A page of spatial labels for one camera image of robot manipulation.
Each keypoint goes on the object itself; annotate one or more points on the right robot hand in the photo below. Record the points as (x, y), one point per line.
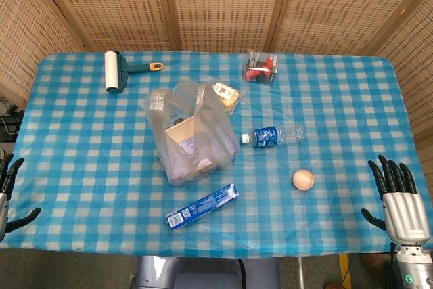
(402, 207)

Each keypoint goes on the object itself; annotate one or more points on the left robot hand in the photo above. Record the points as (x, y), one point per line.
(6, 180)

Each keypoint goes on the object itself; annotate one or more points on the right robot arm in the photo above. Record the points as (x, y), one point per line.
(413, 265)

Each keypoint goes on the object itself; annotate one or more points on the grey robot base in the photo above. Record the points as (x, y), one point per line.
(209, 272)

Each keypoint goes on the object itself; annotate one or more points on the transparent plastic bag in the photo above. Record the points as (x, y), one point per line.
(191, 133)

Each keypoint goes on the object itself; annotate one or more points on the orange peach ball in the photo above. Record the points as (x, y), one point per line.
(303, 179)

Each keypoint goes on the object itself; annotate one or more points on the blue checkered tablecloth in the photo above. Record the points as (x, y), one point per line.
(304, 106)

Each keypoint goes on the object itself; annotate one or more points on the plastic water bottle blue label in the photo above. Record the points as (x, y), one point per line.
(270, 136)

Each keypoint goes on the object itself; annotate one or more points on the wooden box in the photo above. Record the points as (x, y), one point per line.
(188, 147)

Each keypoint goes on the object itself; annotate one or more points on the blue cookie package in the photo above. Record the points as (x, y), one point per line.
(201, 206)

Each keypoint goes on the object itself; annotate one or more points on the clear box with red items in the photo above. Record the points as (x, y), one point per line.
(260, 67)

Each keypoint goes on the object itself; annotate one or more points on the snack packet with cookies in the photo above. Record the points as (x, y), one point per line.
(228, 97)

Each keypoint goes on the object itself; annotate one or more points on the bamboo folding screen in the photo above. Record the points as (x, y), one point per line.
(223, 4)

